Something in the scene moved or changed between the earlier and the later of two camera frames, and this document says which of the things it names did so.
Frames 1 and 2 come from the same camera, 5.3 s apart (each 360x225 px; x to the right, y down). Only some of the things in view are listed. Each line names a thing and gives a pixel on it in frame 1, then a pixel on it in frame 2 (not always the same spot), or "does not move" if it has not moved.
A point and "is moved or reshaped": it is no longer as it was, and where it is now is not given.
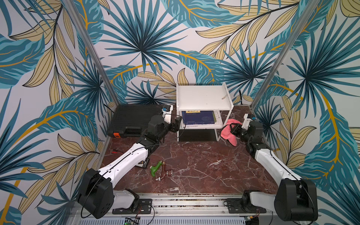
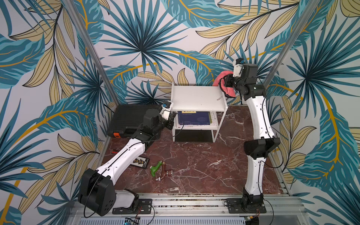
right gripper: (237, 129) -> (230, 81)
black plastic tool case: (131, 121) does not move
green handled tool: (154, 168) does not move
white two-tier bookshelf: (204, 105) is moved or reshaped
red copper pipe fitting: (168, 173) does not move
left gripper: (175, 124) -> (170, 120)
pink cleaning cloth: (226, 133) -> (228, 92)
